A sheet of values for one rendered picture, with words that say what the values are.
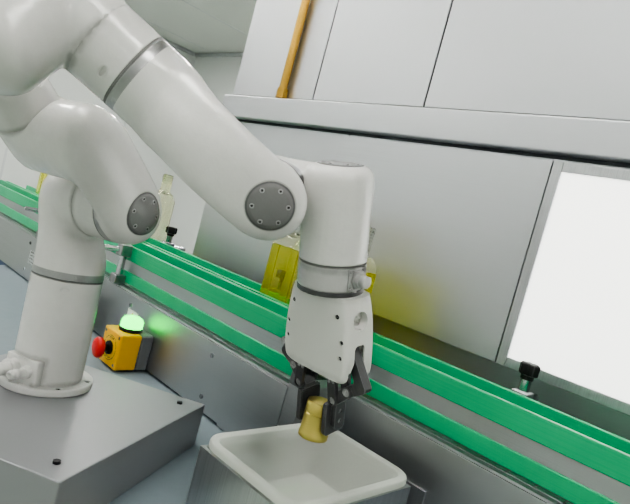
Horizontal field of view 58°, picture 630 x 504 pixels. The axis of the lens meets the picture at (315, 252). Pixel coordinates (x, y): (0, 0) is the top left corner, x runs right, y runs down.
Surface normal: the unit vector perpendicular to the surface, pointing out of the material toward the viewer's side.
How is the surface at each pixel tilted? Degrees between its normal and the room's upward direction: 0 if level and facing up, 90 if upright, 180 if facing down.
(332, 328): 104
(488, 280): 90
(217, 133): 80
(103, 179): 97
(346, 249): 97
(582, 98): 90
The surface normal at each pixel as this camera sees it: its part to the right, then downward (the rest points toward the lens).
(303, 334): -0.73, 0.16
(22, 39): 0.80, 0.11
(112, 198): 0.65, 0.44
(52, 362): 0.43, 0.14
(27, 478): -0.26, -0.01
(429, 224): -0.67, -0.14
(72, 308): 0.61, 0.17
